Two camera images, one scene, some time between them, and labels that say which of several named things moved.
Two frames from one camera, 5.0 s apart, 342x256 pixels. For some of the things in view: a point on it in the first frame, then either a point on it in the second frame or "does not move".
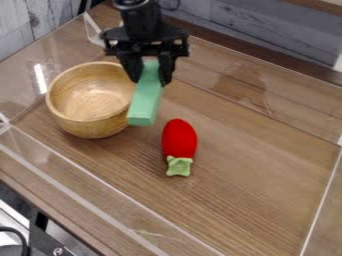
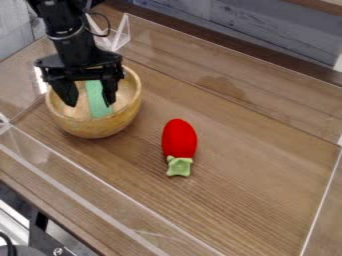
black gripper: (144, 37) to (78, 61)
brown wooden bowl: (88, 95) does not move
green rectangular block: (145, 95) to (100, 109)
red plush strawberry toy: (179, 142) does not move
